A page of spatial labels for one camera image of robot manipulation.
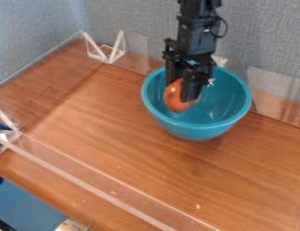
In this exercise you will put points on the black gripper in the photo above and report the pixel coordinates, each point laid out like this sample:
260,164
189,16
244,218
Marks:
189,61

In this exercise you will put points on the brown toy mushroom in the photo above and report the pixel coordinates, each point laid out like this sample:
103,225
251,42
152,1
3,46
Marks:
173,98

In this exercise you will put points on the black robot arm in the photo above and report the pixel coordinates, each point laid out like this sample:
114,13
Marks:
200,21

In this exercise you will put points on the blue plastic bowl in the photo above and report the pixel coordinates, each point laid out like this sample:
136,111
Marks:
224,105

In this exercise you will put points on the clear acrylic back barrier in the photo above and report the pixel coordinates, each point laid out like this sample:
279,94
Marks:
276,91

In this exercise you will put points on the clear acrylic barrier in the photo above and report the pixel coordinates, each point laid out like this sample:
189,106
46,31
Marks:
276,91
22,52
149,209

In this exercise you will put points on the clear acrylic left barrier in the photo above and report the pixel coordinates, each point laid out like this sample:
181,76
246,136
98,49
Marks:
22,52

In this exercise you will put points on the clear acrylic front barrier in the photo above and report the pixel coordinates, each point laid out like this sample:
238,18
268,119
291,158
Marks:
149,209

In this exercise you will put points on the clear acrylic corner bracket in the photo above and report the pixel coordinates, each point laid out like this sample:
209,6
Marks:
105,53

